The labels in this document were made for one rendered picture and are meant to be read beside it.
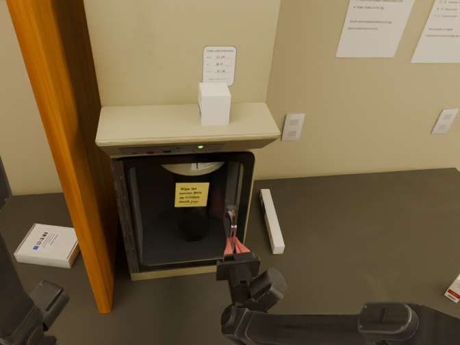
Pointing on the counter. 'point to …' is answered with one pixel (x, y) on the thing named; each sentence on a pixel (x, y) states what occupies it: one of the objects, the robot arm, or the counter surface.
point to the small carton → (213, 104)
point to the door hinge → (118, 198)
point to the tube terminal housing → (178, 57)
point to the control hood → (183, 127)
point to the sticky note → (191, 194)
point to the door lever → (232, 228)
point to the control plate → (171, 148)
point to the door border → (125, 214)
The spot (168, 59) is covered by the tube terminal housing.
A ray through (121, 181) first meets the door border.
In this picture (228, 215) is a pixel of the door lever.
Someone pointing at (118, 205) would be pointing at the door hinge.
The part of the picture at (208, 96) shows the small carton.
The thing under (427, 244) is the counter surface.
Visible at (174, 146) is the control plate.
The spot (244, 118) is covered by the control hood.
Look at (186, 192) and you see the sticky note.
